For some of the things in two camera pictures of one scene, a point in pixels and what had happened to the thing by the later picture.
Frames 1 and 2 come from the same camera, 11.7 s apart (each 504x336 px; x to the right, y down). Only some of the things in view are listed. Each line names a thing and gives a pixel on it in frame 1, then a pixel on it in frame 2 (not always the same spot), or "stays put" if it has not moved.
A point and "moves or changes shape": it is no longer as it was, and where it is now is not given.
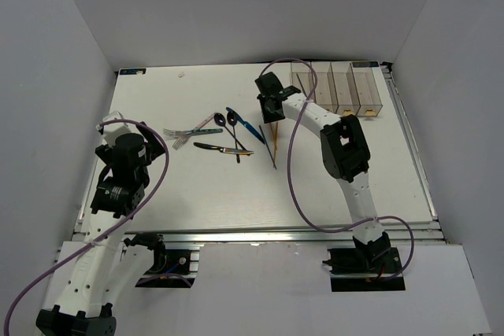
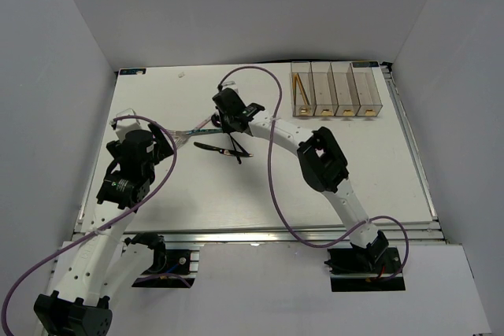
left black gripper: (155, 149) stays put
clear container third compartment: (346, 88) stays put
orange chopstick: (276, 137) moves or changes shape
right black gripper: (268, 118) -> (227, 129)
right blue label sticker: (365, 64) stays put
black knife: (228, 150) stays put
